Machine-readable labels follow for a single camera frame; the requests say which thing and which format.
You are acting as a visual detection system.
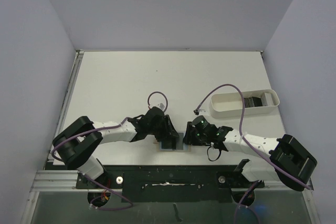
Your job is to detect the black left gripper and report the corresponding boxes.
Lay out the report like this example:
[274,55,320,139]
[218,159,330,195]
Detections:
[148,115,178,141]

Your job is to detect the black credit card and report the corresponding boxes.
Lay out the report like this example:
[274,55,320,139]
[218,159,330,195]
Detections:
[161,141,173,150]
[173,132,184,151]

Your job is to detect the beige card holder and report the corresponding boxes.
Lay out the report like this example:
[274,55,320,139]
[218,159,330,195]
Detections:
[157,132,191,152]

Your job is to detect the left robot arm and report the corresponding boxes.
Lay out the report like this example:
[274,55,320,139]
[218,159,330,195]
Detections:
[51,106,180,188]

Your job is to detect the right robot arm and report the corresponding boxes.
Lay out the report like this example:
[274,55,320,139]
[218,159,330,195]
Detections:
[183,115,317,191]

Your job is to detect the black cards in tray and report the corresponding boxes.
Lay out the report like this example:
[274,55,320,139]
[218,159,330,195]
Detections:
[244,97,263,108]

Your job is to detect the white plastic tray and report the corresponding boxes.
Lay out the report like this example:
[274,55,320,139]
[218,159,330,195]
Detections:
[209,89,280,119]

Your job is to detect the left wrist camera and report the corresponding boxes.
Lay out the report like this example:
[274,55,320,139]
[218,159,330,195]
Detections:
[156,103,166,111]

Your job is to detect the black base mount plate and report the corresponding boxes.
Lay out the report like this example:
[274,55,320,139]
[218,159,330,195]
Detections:
[76,158,265,204]

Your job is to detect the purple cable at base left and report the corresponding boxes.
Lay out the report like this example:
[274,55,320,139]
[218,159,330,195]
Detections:
[81,174,134,211]

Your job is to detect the purple cable at base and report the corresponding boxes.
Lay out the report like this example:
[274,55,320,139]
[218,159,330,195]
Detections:
[233,180,262,224]
[81,174,134,211]

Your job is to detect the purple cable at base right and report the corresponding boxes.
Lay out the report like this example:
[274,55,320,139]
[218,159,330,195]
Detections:
[233,180,262,224]

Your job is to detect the aluminium table frame rail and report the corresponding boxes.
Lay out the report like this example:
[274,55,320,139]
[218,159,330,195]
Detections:
[54,49,84,143]

